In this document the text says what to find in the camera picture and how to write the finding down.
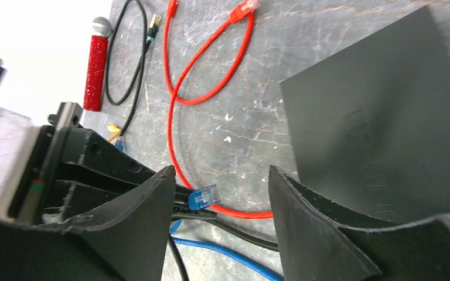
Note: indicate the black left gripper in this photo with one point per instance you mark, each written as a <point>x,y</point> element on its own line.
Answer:
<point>80,178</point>

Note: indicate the black network switch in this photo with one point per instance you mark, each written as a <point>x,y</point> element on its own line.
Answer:
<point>370,124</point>

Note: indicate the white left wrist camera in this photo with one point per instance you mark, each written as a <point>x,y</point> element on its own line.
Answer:
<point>23,149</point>

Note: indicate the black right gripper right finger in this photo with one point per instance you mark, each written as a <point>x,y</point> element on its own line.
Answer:
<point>319,239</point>

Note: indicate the red glitter tube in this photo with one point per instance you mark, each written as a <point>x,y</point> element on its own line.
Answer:
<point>101,31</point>

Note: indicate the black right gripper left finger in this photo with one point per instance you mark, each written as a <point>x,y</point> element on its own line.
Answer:
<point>123,239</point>

